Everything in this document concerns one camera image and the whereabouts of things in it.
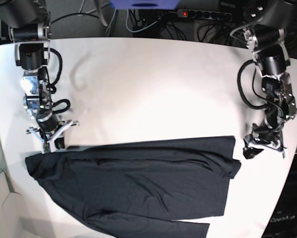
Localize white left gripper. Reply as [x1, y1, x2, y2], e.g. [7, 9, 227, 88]
[243, 132, 287, 159]

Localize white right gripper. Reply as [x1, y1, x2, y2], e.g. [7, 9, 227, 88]
[26, 120, 79, 153]

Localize dark navy T-shirt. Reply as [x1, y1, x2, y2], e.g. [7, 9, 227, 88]
[25, 136, 241, 238]

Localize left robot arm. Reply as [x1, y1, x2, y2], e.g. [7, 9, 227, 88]
[230, 0, 297, 159]

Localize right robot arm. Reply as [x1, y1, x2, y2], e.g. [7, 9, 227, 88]
[0, 0, 78, 154]

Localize black OpenArm computer case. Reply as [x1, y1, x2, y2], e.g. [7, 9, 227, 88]
[262, 154, 297, 238]

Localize blue plastic bin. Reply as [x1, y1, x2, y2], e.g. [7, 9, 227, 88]
[110, 0, 180, 10]

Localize white power strip red switch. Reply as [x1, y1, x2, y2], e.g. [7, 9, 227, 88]
[176, 9, 232, 21]

